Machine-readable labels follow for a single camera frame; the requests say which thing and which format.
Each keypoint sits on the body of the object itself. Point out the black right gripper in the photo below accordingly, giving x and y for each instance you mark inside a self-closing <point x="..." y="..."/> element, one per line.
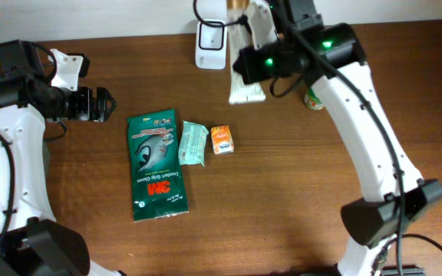
<point x="245" y="64"/>

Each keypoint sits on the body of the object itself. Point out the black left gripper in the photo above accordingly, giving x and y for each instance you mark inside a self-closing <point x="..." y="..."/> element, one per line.
<point x="91" y="109"/>

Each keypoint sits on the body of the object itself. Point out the white tube with tan cap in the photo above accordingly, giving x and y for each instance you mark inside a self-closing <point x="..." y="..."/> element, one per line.
<point x="238" y="39"/>

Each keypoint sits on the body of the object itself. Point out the green lid jar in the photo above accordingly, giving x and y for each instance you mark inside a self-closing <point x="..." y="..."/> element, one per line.
<point x="312" y="102"/>

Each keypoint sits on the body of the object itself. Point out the orange tissue packet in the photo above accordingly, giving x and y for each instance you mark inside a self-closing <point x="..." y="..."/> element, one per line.
<point x="222" y="140"/>

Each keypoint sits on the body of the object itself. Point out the mint green wipes packet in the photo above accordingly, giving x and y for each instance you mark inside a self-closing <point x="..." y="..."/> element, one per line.
<point x="192" y="144"/>

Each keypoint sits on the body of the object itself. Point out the green 3M gloves packet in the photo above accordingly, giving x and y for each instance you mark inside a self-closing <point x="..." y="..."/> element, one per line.
<point x="158" y="189"/>

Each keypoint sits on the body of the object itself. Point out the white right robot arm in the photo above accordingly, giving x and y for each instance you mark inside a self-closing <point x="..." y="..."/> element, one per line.
<point x="289" y="38"/>

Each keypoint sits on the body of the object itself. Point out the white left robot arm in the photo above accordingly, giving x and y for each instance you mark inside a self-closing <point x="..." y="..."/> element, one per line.
<point x="37" y="86"/>

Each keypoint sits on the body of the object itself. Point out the white barcode scanner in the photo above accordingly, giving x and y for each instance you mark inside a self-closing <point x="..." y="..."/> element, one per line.
<point x="210" y="53"/>

